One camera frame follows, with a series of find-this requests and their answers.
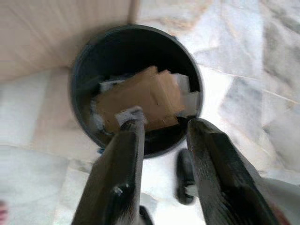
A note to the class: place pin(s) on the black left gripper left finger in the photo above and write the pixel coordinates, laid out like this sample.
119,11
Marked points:
114,175

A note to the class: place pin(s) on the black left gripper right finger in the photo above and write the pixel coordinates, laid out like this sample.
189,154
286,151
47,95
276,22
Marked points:
222,178

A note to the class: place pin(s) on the white packaging card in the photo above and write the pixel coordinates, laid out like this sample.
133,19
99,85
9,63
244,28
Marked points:
129,113

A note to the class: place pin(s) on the round black rubbish bin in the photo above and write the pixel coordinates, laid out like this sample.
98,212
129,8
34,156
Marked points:
131,47

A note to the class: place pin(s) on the white paper scrap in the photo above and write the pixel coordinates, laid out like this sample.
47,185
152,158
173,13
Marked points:
192,100

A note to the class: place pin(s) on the brown cardboard piece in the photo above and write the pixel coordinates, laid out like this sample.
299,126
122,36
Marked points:
140,93

